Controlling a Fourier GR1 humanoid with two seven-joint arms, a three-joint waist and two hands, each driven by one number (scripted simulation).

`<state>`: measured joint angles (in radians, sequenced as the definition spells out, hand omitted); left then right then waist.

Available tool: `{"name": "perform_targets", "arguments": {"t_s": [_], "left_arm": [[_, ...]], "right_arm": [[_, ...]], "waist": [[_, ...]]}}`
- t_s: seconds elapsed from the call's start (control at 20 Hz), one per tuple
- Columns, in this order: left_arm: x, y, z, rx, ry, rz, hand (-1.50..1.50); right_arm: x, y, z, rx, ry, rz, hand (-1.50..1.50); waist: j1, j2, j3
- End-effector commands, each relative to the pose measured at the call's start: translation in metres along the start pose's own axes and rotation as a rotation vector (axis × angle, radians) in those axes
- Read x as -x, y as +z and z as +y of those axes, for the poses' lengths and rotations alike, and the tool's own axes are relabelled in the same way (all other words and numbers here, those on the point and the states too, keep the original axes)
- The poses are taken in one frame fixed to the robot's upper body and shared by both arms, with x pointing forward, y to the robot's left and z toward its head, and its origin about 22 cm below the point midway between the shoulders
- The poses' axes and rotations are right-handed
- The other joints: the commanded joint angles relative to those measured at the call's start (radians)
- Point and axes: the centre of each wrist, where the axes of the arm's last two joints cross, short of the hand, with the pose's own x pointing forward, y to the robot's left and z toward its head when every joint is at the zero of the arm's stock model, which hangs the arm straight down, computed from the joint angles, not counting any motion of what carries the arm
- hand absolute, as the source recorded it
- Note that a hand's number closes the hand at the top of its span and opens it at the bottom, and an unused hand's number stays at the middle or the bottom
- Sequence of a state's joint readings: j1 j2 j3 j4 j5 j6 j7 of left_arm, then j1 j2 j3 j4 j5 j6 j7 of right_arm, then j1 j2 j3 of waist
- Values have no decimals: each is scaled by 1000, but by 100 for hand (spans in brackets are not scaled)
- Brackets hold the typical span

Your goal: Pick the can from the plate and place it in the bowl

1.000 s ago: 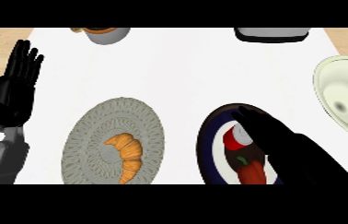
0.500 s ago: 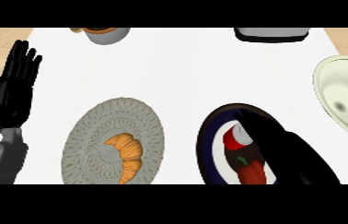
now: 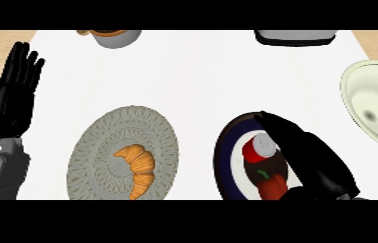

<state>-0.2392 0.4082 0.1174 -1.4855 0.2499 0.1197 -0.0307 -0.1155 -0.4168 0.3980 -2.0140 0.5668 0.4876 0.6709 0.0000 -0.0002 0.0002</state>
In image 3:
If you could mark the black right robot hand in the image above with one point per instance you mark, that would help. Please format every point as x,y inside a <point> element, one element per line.
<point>314,157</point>

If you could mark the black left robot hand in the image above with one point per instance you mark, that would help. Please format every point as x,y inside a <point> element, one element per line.
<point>15,97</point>

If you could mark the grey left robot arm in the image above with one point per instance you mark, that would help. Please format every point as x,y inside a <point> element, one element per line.
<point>9,167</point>

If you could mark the red can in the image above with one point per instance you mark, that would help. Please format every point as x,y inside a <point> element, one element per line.
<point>255,150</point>

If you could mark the dark blue rimmed plate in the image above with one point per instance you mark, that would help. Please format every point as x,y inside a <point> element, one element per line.
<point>227,160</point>

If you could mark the pale green bowl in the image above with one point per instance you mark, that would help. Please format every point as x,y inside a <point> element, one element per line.
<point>362,97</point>

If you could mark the grey patterned plate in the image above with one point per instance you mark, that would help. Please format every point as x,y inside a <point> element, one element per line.
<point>97,143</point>

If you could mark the red bell pepper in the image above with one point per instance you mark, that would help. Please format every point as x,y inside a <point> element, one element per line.
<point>273,185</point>

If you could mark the orange croissant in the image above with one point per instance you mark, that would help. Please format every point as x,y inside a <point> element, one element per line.
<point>140,167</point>

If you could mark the grey and black appliance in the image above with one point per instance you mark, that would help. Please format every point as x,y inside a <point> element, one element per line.
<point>295,37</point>

